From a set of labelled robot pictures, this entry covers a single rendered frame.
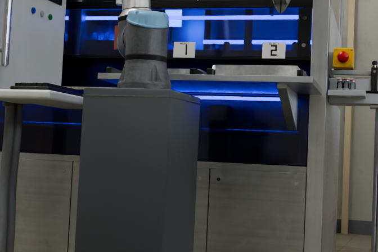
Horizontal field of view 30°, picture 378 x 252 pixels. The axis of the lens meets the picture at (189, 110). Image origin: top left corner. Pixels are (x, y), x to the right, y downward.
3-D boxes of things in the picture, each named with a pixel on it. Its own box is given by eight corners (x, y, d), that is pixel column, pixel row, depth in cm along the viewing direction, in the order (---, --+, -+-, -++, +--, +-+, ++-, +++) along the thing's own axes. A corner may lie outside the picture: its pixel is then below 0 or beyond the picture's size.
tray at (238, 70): (235, 86, 257) (236, 77, 258) (307, 88, 250) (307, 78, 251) (215, 75, 225) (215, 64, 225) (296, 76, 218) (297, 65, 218)
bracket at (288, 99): (288, 130, 255) (289, 94, 256) (296, 130, 254) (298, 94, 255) (275, 125, 222) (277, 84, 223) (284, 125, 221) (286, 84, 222)
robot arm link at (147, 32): (127, 52, 189) (130, 3, 190) (120, 58, 202) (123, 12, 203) (171, 56, 191) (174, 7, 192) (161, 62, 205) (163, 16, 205)
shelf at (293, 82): (143, 93, 278) (144, 88, 279) (323, 97, 260) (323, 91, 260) (97, 78, 232) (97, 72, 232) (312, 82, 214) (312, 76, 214)
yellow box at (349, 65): (333, 70, 259) (334, 50, 259) (354, 70, 257) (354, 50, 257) (332, 67, 251) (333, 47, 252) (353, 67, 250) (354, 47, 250)
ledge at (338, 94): (330, 98, 266) (330, 93, 266) (365, 99, 262) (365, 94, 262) (327, 95, 252) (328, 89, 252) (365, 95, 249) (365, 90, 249)
